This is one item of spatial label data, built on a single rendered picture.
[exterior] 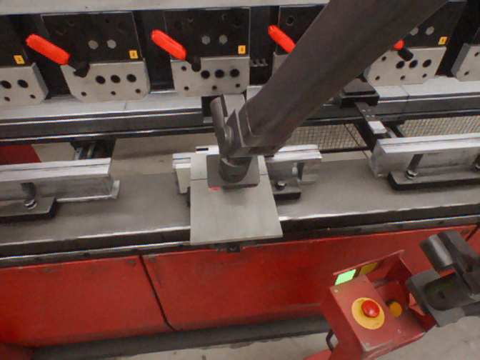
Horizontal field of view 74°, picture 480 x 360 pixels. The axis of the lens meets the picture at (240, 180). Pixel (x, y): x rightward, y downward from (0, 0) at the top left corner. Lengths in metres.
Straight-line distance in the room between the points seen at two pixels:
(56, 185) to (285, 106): 0.70
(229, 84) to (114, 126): 0.51
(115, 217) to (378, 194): 0.70
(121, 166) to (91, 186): 1.50
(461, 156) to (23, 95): 1.08
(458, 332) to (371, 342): 1.10
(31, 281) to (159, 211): 0.42
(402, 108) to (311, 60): 0.92
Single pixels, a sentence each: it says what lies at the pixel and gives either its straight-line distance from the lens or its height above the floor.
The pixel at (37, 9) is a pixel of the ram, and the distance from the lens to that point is 0.68.
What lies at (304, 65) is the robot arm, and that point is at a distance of 0.32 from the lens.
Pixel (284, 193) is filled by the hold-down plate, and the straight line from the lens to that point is 0.84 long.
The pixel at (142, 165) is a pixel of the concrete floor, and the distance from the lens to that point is 2.37.
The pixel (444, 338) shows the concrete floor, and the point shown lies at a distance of 1.85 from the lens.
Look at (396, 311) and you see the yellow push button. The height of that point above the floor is 0.72.
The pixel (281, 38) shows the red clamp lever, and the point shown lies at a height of 1.30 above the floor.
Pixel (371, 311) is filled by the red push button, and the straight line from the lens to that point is 0.82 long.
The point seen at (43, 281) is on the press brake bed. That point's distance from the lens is 1.08.
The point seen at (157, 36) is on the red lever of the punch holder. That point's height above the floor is 1.31.
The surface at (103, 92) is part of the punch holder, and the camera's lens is 0.70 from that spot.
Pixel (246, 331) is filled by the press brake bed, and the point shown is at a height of 0.05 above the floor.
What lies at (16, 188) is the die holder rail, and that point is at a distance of 0.97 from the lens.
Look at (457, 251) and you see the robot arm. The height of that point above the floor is 1.02.
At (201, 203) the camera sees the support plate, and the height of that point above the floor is 1.00.
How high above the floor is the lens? 1.51
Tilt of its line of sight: 45 degrees down
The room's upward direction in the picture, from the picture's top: straight up
